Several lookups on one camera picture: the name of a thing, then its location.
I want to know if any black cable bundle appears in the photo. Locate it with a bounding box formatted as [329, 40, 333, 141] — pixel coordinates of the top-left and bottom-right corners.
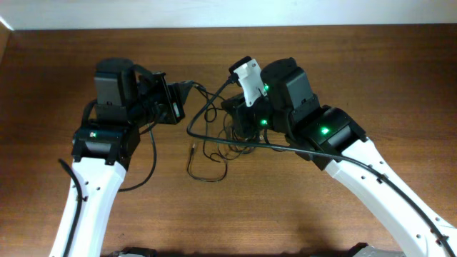
[215, 106, 286, 161]

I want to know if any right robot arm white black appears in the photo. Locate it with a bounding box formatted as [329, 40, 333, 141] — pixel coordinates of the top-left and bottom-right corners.
[222, 56, 456, 256]

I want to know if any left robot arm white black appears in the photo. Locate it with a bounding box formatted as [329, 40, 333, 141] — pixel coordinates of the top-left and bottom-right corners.
[50, 58, 194, 256]

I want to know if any right camera black cable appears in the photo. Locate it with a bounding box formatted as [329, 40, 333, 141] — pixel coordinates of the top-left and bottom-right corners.
[186, 76, 457, 257]

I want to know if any camera black cable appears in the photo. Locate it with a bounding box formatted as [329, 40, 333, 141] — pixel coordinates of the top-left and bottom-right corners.
[57, 158, 89, 257]
[186, 76, 457, 257]

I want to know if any left camera black cable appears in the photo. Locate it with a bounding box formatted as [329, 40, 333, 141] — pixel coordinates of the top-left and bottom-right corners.
[57, 158, 89, 257]

